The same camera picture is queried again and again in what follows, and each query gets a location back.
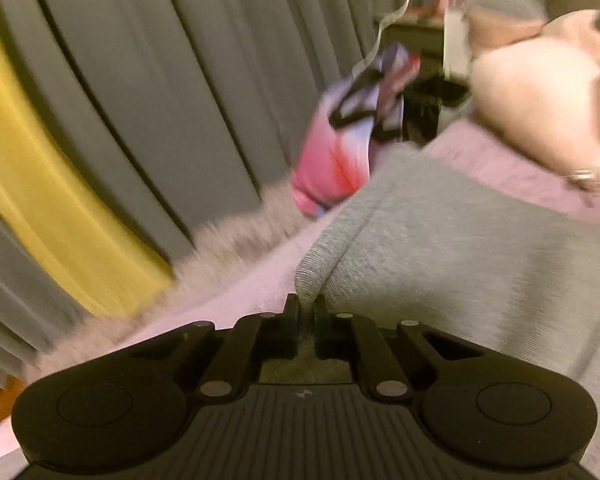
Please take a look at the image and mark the grey sweatpants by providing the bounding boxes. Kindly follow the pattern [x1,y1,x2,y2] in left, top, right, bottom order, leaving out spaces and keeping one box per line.
[271,148,600,477]

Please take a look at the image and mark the lilac plush bed blanket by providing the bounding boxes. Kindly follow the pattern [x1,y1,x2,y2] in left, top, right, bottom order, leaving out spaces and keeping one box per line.
[0,120,600,479]

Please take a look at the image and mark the pink and purple bag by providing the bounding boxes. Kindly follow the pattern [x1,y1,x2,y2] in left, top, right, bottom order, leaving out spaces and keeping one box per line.
[291,44,420,218]

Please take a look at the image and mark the dark bedside table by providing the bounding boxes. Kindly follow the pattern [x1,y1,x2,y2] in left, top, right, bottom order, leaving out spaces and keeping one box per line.
[381,15,471,146]

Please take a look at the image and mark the grey pleated curtain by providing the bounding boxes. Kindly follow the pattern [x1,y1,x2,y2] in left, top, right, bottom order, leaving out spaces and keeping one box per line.
[0,0,403,387]

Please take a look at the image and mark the yellow curtain panel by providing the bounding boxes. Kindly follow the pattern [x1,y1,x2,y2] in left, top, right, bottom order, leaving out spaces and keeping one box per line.
[0,0,176,319]

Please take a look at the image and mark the cream plush toy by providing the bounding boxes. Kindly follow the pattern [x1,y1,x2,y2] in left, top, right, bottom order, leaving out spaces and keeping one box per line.
[464,0,600,192]

